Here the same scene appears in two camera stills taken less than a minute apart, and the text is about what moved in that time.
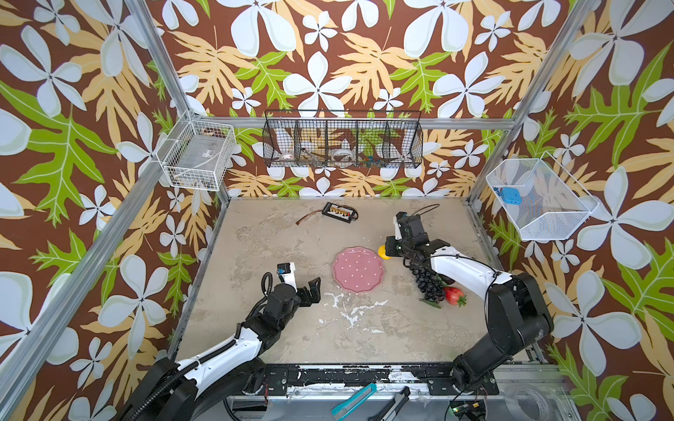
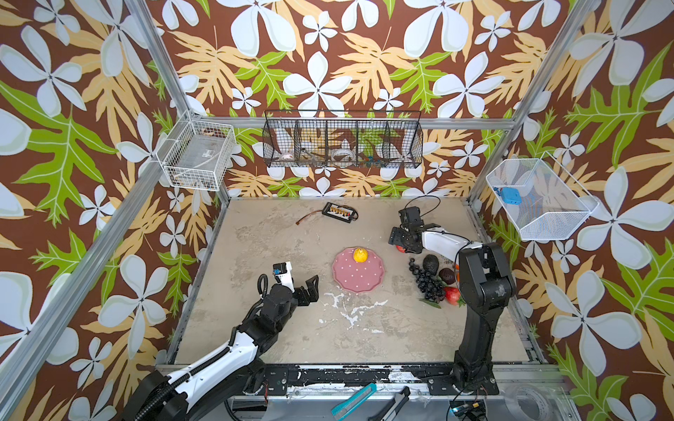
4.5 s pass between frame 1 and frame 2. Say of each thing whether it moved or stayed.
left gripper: stayed
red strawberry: stayed
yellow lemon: moved
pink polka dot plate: stayed
